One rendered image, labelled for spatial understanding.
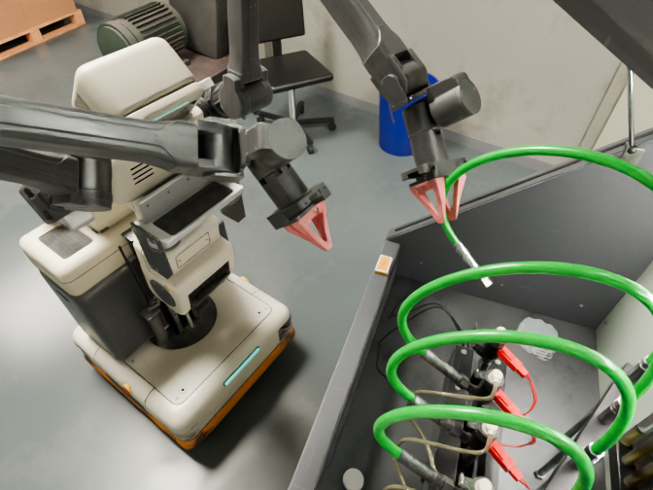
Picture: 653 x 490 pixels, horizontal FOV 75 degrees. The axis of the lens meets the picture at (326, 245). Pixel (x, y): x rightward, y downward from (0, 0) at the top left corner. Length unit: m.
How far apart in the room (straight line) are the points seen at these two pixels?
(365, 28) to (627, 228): 0.63
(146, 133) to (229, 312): 1.27
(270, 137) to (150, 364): 1.30
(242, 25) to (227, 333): 1.14
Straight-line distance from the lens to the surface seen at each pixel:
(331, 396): 0.85
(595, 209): 0.98
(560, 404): 1.10
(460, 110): 0.72
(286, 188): 0.65
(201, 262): 1.28
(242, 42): 1.01
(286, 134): 0.60
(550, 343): 0.49
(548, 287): 1.14
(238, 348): 1.70
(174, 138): 0.61
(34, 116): 0.59
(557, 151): 0.63
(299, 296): 2.16
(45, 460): 2.09
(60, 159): 0.83
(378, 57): 0.77
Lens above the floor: 1.73
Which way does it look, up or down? 46 degrees down
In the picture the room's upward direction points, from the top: straight up
